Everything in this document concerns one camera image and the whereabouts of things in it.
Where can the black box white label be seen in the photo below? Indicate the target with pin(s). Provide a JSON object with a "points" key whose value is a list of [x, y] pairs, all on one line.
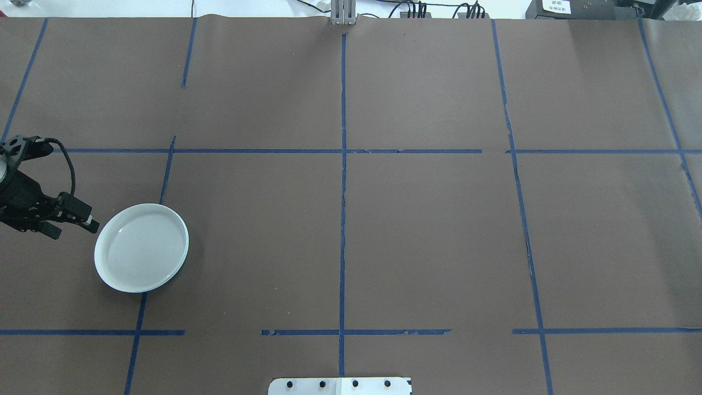
{"points": [[576, 11]]}

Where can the white column stand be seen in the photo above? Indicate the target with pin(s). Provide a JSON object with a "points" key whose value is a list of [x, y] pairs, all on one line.
{"points": [[340, 387]]}

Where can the white round plate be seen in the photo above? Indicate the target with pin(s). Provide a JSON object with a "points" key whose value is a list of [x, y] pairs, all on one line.
{"points": [[140, 247]]}

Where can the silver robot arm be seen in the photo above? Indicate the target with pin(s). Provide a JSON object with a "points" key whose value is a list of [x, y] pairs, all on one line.
{"points": [[3, 169]]}

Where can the aluminium profile post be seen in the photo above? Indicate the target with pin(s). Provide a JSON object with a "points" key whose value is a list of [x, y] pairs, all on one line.
{"points": [[343, 13]]}

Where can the pale grey round plate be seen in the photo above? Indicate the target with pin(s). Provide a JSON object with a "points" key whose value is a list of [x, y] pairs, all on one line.
{"points": [[185, 253]]}

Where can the light blue round plate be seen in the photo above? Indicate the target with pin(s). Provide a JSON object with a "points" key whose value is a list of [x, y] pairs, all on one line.
{"points": [[187, 247]]}

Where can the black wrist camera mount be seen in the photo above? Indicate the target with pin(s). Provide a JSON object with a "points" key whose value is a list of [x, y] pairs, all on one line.
{"points": [[24, 148]]}

